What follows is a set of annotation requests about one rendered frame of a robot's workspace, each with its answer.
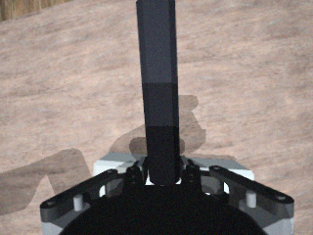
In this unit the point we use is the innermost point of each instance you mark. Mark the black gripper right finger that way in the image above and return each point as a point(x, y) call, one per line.
point(271, 209)

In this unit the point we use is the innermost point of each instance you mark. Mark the grey frying pan with black handle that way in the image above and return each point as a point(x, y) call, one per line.
point(156, 20)

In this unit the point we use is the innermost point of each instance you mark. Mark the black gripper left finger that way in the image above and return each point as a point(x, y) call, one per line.
point(57, 212)

